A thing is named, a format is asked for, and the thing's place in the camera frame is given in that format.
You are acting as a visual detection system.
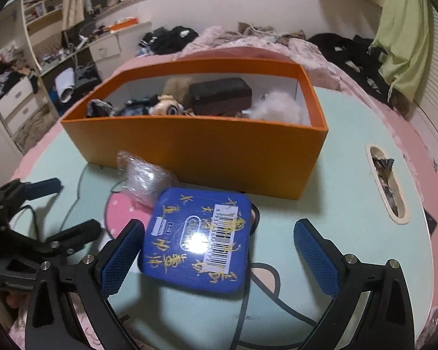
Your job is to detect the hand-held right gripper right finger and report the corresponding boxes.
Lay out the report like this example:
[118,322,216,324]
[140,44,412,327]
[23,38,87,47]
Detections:
[293,218,417,350]

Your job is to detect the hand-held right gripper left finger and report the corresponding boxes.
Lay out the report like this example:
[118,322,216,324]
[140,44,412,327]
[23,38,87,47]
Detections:
[25,219,147,350]

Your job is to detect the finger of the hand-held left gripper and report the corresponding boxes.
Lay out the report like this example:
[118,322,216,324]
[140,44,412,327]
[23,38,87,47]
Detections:
[0,177,64,216]
[11,219,103,264]

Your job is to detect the blue square packet with barcode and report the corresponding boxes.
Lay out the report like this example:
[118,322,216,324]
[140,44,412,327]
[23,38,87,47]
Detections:
[138,187,256,296]

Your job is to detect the orange cardboard box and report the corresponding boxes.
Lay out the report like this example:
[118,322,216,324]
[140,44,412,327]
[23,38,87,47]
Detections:
[59,57,329,200]

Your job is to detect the plush doll keychain black dress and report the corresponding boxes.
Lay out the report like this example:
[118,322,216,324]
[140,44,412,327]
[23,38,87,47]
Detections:
[124,94,185,118]

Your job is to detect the black textured case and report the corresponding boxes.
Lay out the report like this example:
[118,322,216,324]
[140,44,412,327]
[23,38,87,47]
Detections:
[188,78,253,117]

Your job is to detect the mint green desktop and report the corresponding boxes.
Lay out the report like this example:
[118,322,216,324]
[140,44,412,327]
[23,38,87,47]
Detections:
[7,91,435,350]

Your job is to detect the clear plastic wrap bundle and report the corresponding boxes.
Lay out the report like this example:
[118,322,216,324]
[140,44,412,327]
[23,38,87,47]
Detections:
[116,150,179,208]

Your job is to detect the white bookshelf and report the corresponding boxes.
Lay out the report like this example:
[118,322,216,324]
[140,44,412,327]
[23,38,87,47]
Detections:
[0,0,64,143]

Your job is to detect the dark patterned fabric item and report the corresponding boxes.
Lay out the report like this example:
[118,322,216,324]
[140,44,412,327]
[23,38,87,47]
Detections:
[86,99,114,118]

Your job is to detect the white rolled bag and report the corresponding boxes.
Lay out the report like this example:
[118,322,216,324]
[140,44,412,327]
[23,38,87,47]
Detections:
[55,67,75,103]

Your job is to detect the white fluffy scrunchie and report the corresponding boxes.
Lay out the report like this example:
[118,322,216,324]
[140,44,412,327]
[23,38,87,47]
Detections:
[248,91,307,125]

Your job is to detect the white drawer cabinet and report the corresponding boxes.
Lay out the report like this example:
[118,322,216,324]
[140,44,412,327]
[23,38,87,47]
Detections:
[62,20,152,81]

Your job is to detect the brown fluffy pompom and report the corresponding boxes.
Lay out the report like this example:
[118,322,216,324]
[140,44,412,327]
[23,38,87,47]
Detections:
[162,76,194,104]

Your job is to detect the small orange box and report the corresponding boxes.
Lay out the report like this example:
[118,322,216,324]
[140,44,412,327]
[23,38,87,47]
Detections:
[107,17,138,32]

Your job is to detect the beige curtain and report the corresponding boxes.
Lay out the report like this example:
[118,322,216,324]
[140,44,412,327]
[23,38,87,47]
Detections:
[60,0,90,32]

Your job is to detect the black striped clothes pile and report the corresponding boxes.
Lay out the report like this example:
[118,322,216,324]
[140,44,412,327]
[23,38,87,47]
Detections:
[137,25,199,56]

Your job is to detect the pink floral blanket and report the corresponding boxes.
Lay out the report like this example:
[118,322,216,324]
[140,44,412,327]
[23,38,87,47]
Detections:
[182,25,351,92]

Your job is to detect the beige knit cloth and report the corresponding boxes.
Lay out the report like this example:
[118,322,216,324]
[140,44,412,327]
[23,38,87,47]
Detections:
[237,22,307,41]

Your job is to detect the light green cloth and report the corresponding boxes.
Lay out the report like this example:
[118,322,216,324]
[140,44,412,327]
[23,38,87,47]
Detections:
[372,0,429,104]

